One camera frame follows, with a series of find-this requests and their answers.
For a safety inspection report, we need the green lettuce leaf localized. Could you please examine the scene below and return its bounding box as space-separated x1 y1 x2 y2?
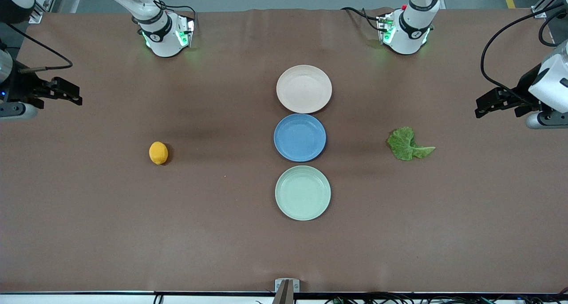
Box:
387 126 436 162

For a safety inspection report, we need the yellow lemon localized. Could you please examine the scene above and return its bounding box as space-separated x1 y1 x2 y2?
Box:
149 141 169 165

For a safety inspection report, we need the beige round plate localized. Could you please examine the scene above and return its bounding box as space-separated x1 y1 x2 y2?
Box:
276 65 333 114

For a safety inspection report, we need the blue round plate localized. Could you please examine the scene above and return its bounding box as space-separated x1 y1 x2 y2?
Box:
273 113 327 162

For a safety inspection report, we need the light green round plate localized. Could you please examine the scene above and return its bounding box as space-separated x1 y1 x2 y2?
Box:
275 165 331 221

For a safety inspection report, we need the short black looped cable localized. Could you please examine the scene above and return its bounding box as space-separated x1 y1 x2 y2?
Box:
538 9 568 47

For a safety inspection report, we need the aluminium frame profile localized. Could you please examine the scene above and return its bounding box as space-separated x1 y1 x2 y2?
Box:
531 0 568 19
28 0 61 24

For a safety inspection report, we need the black right base cable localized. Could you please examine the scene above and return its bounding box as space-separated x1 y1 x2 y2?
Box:
137 0 198 34

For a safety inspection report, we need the black base cable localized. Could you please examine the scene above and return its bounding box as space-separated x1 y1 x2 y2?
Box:
137 0 198 34
340 7 383 32

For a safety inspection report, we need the black left base cable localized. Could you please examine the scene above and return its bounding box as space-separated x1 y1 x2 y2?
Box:
340 7 383 32

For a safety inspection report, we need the grey metal camera mount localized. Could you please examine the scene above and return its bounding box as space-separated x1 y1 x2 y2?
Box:
272 278 300 304

